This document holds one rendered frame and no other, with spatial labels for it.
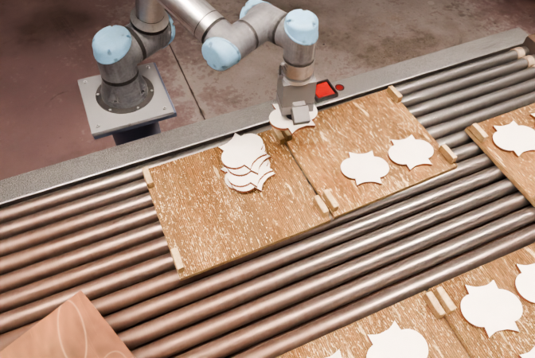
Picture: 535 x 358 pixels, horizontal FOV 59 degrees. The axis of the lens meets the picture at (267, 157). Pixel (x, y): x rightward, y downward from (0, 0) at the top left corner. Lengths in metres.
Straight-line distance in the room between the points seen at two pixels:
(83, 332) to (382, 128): 0.97
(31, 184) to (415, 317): 1.06
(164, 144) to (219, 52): 0.50
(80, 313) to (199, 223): 0.36
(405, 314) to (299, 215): 0.35
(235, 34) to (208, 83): 1.91
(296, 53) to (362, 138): 0.45
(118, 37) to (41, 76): 1.78
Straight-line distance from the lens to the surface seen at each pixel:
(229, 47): 1.04
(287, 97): 1.18
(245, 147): 1.31
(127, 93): 1.58
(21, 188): 1.47
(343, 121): 1.48
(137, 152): 1.44
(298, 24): 1.06
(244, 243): 1.21
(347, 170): 1.34
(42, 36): 3.57
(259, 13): 1.11
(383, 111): 1.53
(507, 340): 1.25
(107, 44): 1.50
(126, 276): 1.23
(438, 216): 1.36
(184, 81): 2.99
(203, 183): 1.31
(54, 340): 1.08
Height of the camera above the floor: 2.00
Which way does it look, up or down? 52 degrees down
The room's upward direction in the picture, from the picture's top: 2 degrees clockwise
